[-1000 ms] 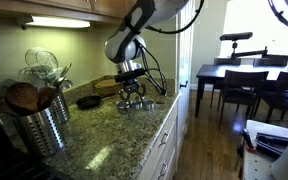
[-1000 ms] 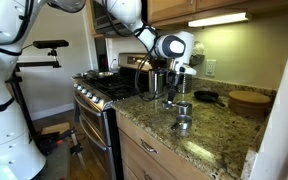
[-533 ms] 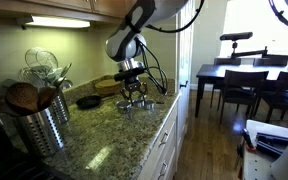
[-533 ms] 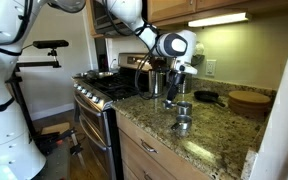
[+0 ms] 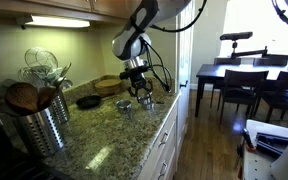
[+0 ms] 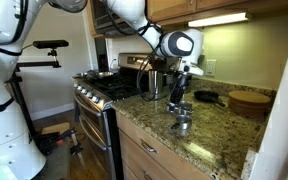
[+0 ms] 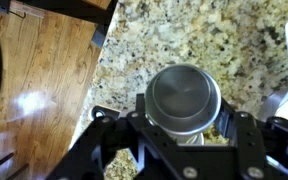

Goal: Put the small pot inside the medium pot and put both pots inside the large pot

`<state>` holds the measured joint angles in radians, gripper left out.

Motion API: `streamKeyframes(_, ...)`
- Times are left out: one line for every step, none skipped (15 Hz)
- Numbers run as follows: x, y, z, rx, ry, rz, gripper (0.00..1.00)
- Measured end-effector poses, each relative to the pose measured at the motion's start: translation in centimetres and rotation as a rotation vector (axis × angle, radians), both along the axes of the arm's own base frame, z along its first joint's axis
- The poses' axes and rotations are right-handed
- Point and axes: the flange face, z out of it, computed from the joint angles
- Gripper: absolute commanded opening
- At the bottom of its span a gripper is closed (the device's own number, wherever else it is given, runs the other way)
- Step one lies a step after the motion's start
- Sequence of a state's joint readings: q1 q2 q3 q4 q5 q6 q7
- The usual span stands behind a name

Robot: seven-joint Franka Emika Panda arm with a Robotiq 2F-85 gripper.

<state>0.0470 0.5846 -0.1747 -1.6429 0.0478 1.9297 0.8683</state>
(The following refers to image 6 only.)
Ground under-cabinet light bar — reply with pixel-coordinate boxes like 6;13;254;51
187;11;253;29

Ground large perforated steel utensil holder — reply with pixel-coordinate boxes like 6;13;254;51
147;69;167;97

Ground light base cabinet drawers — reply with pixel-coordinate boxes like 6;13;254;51
114;110;212;180

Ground perforated robot cart top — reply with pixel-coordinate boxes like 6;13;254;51
33;139;72;180

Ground metal frying pan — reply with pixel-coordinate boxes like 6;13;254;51
73;69;118;81

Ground black stand pole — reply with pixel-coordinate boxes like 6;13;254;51
6;66;40;141

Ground white wall outlet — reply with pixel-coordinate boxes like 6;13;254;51
205;58;218;78

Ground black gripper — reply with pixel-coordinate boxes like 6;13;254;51
169;73;192;105

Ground black metal stand frame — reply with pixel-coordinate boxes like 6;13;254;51
35;128;87;169

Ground wooden upper cabinet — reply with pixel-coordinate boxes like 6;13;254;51
146;0;288;28

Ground white tall side panel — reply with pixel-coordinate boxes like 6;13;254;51
248;8;288;180

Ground small metal measuring pot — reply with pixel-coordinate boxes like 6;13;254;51
165;102;180;115

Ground medium metal measuring pot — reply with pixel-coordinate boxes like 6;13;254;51
170;114;194;138

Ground black cast iron skillet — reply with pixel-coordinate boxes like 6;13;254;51
193;90;227;109

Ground metal drawer handle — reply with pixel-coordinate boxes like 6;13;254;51
140;138;159;155
142;171;154;180

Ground black stereo camera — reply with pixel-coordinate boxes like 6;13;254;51
32;39;70;50

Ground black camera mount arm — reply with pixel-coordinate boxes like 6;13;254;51
16;48;63;70

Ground stainless gas stove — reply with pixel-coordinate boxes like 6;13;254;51
71;52;172;180

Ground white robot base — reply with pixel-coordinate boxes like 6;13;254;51
0;98;47;180

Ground light wooden board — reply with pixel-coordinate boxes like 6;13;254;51
40;121;72;136

